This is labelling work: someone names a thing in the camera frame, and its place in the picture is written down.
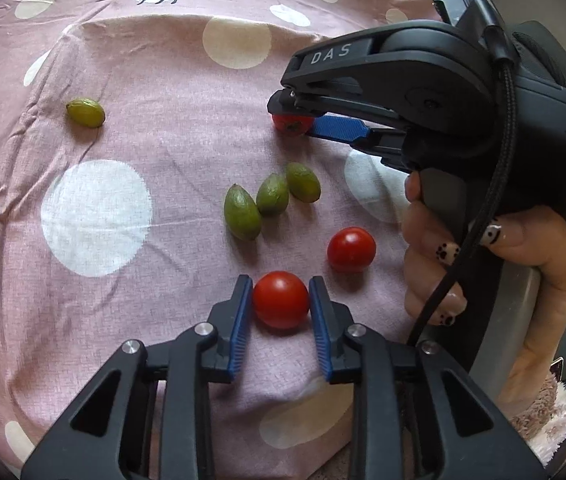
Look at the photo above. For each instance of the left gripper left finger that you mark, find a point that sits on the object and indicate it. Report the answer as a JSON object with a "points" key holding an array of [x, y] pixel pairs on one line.
{"points": [[147, 408]]}

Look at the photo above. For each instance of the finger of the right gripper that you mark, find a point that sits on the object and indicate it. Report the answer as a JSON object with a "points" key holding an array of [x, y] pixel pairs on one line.
{"points": [[385, 143], [288, 102]]}

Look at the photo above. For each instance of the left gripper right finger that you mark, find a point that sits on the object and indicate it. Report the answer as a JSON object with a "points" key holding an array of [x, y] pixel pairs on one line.
{"points": [[413, 403]]}

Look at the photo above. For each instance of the cherry tomato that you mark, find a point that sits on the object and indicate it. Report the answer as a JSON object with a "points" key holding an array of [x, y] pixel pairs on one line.
{"points": [[281, 300], [292, 125], [351, 250]]}

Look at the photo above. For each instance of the person right hand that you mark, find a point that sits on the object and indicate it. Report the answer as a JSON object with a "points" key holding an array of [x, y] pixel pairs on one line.
{"points": [[430, 252]]}

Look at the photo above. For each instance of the cherry tomato behind lemon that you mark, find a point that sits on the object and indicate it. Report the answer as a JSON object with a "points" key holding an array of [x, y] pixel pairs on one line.
{"points": [[292, 125]]}

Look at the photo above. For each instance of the green olive right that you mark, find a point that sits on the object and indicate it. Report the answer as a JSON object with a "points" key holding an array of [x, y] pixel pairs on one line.
{"points": [[302, 182]]}

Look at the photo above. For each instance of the green olive middle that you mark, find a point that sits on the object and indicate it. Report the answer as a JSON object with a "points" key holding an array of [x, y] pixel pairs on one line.
{"points": [[273, 196]]}

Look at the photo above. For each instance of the green olive near lemon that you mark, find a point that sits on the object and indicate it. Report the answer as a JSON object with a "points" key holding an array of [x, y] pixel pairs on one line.
{"points": [[241, 214]]}

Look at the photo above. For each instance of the pink polka dot tablecloth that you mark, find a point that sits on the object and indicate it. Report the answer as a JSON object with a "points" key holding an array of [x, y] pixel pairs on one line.
{"points": [[118, 232]]}

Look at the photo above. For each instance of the green olive far left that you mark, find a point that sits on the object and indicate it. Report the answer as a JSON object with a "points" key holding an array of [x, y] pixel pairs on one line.
{"points": [[86, 112]]}

